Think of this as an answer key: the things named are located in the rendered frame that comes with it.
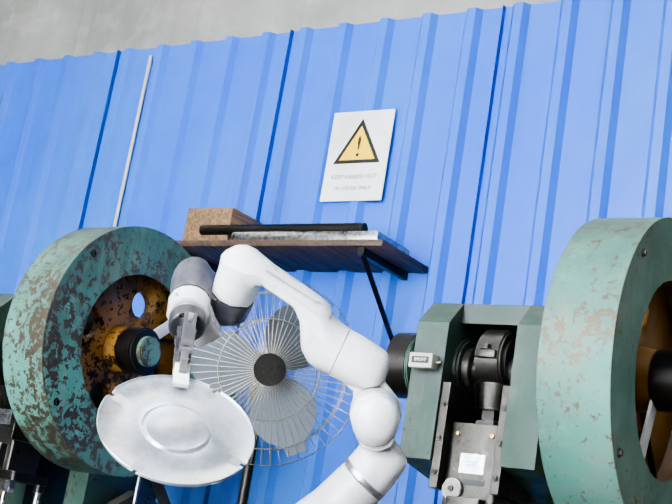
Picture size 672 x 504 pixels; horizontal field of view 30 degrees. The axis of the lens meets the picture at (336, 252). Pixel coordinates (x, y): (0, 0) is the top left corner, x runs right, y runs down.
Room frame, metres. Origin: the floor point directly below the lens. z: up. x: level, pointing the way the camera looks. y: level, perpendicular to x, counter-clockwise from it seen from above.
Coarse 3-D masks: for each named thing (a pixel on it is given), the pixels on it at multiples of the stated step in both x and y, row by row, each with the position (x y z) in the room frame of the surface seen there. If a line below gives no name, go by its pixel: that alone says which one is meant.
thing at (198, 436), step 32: (128, 384) 2.36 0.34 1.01; (160, 384) 2.38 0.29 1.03; (192, 384) 2.40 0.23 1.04; (128, 416) 2.30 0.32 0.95; (160, 416) 2.31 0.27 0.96; (192, 416) 2.33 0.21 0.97; (224, 416) 2.36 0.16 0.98; (128, 448) 2.25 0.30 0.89; (160, 448) 2.26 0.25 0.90; (192, 448) 2.28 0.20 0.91; (224, 448) 2.30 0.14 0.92; (160, 480) 2.20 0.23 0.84; (192, 480) 2.23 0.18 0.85
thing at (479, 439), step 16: (464, 432) 3.30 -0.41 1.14; (480, 432) 3.27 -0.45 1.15; (496, 432) 3.25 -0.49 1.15; (464, 448) 3.30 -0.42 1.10; (480, 448) 3.27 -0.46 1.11; (448, 464) 3.32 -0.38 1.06; (464, 464) 3.29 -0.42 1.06; (480, 464) 3.27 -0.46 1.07; (448, 480) 3.30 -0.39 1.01; (464, 480) 3.29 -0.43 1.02; (480, 480) 3.26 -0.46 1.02; (448, 496) 3.28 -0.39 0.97; (464, 496) 3.29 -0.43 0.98; (480, 496) 3.26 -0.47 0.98; (496, 496) 3.25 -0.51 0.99
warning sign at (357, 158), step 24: (336, 120) 5.06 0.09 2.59; (360, 120) 4.99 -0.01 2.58; (384, 120) 4.92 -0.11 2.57; (336, 144) 5.05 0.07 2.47; (360, 144) 4.98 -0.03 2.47; (384, 144) 4.91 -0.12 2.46; (336, 168) 5.03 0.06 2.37; (360, 168) 4.97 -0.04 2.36; (384, 168) 4.90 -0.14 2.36; (336, 192) 5.02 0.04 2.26; (360, 192) 4.96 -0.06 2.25
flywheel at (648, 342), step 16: (656, 304) 3.18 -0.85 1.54; (656, 320) 3.19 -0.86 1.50; (640, 336) 3.10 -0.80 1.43; (656, 336) 3.20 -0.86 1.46; (640, 352) 3.07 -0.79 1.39; (656, 352) 3.06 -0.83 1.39; (640, 368) 3.05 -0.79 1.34; (656, 368) 3.03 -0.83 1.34; (640, 384) 3.05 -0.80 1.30; (656, 384) 3.03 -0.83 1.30; (640, 400) 3.08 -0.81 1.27; (656, 400) 3.05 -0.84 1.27; (656, 416) 3.25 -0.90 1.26; (656, 432) 3.26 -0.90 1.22; (656, 448) 3.27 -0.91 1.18; (656, 464) 3.28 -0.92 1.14
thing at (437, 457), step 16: (448, 384) 3.30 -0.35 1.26; (448, 400) 3.30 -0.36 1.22; (464, 400) 3.37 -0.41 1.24; (448, 416) 3.30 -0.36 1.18; (464, 416) 3.38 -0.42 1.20; (448, 432) 3.31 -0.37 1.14; (448, 448) 3.33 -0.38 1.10; (496, 448) 3.21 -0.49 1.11; (432, 464) 3.31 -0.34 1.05; (496, 464) 3.20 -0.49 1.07; (432, 480) 3.30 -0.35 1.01; (496, 480) 3.20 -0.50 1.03; (512, 480) 3.26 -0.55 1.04; (512, 496) 3.27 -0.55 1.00
